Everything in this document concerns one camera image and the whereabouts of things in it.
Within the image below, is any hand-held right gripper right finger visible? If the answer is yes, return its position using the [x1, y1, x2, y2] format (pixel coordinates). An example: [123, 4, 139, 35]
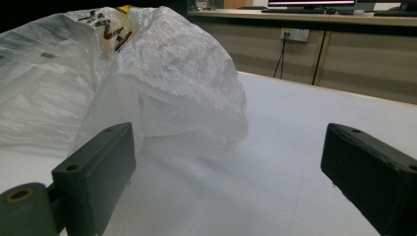
[320, 122, 417, 236]

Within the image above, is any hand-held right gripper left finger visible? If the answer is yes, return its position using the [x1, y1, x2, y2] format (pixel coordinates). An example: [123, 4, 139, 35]
[51, 121, 137, 236]

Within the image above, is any translucent white plastic bag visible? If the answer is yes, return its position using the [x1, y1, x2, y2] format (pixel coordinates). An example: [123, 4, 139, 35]
[0, 4, 249, 161]

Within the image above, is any long wooden desk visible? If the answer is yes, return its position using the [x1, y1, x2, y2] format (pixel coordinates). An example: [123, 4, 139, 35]
[187, 8, 417, 105]

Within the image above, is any black keyboard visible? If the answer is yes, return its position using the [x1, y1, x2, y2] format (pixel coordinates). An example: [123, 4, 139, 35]
[261, 7, 328, 15]

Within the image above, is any black power cable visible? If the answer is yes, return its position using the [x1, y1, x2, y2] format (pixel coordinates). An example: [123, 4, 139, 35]
[272, 38, 287, 80]

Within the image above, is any white wall power outlet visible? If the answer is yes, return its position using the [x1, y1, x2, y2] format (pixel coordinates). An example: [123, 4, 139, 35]
[280, 28, 310, 42]

